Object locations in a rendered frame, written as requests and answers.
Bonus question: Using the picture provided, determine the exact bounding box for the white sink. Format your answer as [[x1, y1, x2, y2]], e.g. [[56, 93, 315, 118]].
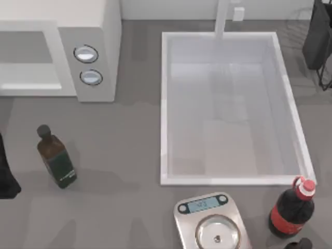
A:
[[160, 31, 317, 186]]

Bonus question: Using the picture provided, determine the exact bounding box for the round microwave knob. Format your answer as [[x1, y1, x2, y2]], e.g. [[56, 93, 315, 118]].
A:
[[79, 69, 104, 86], [73, 44, 100, 64]]

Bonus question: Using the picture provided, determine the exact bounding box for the silver kitchen scale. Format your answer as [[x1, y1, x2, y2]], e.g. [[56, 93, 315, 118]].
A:
[[173, 191, 254, 249]]

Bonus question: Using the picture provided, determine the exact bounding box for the dark green glass bottle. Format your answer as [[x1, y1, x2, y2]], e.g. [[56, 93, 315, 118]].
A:
[[36, 124, 78, 189]]

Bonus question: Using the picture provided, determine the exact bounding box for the tall white tap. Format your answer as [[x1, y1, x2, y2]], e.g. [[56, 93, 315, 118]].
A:
[[214, 0, 242, 39]]

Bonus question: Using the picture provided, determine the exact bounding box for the pale microwave oven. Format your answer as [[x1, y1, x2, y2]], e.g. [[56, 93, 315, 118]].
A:
[[0, 0, 122, 103]]

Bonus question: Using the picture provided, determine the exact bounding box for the dark bottle with red label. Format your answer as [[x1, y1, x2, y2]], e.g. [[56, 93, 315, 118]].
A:
[[268, 176, 317, 238]]

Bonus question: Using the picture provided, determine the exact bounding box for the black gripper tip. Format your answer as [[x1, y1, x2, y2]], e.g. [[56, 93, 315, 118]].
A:
[[0, 132, 22, 200]]

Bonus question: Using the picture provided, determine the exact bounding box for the black folding stand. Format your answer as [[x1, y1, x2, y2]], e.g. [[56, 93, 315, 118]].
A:
[[302, 0, 332, 91]]

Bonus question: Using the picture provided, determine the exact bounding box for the white wall socket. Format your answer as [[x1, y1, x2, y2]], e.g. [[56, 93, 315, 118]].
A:
[[232, 7, 245, 22]]

